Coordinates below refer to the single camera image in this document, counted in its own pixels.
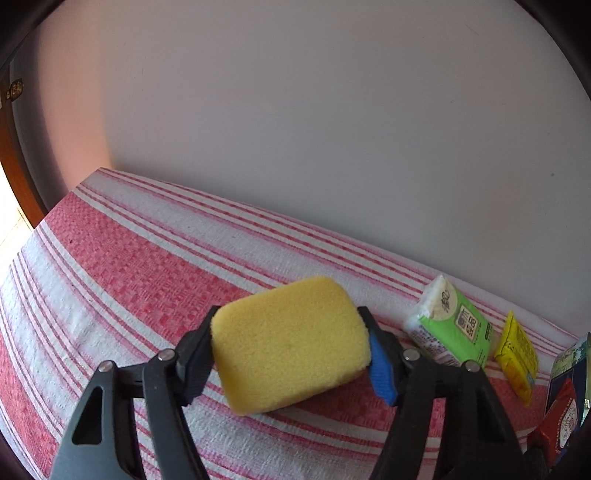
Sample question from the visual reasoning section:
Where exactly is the yellow snack packet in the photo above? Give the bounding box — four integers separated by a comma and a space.
494, 311, 539, 407

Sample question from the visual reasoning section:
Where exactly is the green tissue pack beige label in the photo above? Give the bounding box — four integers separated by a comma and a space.
404, 275, 494, 368

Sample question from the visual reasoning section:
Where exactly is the red snack packet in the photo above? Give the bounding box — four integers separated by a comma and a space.
527, 379, 579, 468

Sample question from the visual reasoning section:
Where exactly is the large yellow sponge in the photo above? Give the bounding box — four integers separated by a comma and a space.
211, 277, 372, 416

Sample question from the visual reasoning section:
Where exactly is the blue round cookie tin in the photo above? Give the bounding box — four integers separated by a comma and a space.
545, 333, 591, 426

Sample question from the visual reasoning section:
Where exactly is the pink striped bed cover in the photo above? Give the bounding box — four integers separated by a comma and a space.
0, 166, 583, 480

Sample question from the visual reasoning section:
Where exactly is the wooden door frame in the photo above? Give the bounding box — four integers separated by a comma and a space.
1, 72, 48, 228

